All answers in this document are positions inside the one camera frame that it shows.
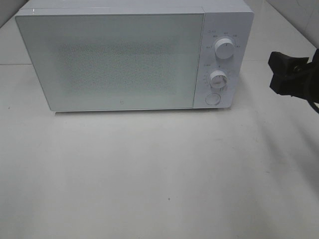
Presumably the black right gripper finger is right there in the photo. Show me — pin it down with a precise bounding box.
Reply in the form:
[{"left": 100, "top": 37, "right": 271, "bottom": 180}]
[
  {"left": 270, "top": 74, "right": 309, "bottom": 96},
  {"left": 268, "top": 52, "right": 309, "bottom": 75}
]

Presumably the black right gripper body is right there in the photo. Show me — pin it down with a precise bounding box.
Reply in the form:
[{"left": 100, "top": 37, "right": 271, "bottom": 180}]
[{"left": 294, "top": 48, "right": 319, "bottom": 103}]

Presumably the white microwave knob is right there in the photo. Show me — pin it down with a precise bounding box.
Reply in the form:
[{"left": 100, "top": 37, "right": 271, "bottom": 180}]
[
  {"left": 209, "top": 70, "right": 227, "bottom": 89},
  {"left": 214, "top": 37, "right": 235, "bottom": 60}
]

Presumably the white round door button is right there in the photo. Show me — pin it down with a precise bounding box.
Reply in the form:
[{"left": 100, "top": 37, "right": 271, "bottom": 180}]
[{"left": 205, "top": 93, "right": 221, "bottom": 106}]

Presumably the white microwave door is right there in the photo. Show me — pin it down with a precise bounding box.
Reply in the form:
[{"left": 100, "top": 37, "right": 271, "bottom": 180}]
[{"left": 16, "top": 14, "right": 203, "bottom": 112}]

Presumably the white microwave oven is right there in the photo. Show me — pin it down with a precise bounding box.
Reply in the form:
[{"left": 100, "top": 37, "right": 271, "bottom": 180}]
[{"left": 15, "top": 0, "right": 254, "bottom": 111}]

